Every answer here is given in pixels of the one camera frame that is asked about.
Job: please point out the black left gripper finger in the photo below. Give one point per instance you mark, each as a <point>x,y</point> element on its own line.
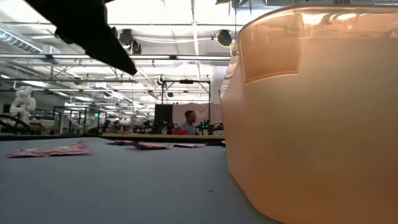
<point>90,31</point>

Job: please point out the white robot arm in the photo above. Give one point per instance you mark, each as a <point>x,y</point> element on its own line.
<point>23,101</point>

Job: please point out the black upright panel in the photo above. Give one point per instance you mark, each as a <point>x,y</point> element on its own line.
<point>163,113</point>

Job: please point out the wooden bench top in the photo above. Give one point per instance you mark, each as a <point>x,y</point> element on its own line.
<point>149,136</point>

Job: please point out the person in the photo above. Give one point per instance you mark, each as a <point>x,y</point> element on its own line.
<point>189,123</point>

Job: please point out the red bin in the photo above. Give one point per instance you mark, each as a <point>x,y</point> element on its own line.
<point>180,132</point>

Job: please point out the pink curtain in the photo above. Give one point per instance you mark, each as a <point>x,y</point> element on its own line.
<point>202,110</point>

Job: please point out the black robot with green lights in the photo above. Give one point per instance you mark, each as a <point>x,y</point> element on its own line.
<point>205,126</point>

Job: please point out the orange plastic bin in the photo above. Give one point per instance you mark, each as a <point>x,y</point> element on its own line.
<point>311,140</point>

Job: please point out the long ceiling light rail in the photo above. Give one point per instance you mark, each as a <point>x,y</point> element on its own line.
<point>155,57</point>

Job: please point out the silver ceiling duct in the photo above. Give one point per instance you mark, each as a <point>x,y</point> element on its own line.
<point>18,42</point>

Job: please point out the black stand frame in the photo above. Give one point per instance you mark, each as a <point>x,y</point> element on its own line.
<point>186,81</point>

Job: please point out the black table frame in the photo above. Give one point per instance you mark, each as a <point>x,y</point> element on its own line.
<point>46,137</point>

